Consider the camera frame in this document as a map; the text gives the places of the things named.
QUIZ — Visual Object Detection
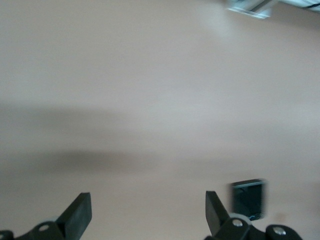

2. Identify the grey profile beam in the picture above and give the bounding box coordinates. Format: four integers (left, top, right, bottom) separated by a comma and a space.
247, 0, 279, 12

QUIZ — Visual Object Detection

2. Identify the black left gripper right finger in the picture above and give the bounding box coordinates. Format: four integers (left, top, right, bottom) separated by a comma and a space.
204, 191, 252, 240

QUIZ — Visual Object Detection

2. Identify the small black flip phone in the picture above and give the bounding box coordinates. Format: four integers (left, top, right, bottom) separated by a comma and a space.
227, 178, 268, 222

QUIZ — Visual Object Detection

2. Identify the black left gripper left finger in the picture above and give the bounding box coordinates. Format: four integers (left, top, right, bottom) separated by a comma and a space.
14, 192, 92, 240

